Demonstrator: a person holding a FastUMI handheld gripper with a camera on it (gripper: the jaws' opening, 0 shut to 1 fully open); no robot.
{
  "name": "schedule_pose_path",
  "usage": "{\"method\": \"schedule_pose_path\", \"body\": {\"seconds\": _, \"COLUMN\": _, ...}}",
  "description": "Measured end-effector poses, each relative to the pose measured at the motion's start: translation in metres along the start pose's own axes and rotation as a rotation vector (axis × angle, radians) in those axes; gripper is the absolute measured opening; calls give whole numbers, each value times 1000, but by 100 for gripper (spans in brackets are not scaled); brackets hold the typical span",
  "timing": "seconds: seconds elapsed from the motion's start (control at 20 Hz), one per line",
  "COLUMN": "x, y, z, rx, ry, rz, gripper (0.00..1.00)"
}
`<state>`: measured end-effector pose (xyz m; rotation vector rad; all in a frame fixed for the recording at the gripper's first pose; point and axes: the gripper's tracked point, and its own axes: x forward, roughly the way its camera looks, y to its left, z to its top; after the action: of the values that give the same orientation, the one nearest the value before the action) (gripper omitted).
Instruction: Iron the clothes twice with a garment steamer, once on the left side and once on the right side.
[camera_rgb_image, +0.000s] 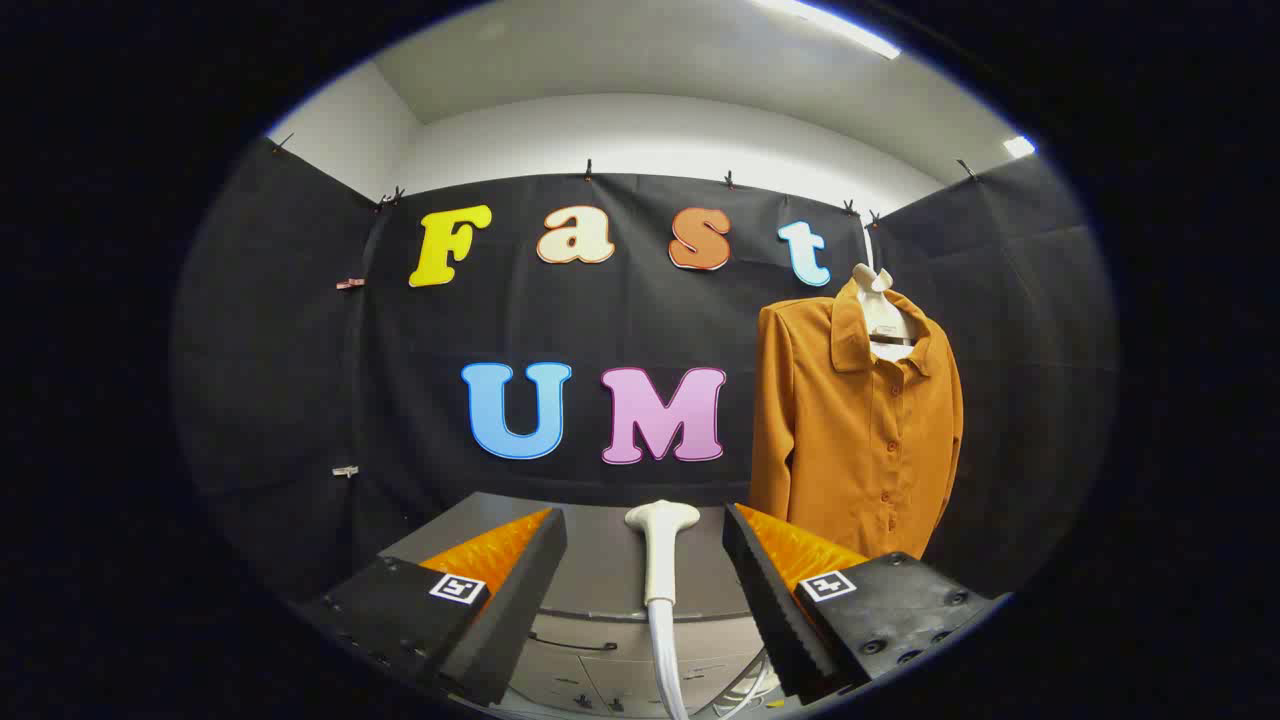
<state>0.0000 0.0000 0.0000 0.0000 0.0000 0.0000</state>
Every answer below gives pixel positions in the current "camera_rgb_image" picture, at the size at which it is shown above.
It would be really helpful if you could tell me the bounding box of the row of black clips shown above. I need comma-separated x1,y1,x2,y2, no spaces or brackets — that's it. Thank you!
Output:
272,130,979,226

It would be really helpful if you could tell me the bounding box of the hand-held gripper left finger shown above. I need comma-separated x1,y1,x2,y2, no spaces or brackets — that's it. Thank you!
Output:
298,507,568,708

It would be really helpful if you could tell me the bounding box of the orange button-up shirt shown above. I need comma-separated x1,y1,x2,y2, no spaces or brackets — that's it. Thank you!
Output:
748,277,965,561

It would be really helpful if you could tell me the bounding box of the grey cabinet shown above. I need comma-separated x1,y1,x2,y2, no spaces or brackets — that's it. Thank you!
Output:
378,490,791,720

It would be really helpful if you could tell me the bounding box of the white garment hanger form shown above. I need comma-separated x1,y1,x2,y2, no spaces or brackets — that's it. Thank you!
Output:
852,225,919,363

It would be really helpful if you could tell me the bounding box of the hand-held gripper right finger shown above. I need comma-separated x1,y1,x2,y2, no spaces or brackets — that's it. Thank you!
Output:
722,502,1004,703

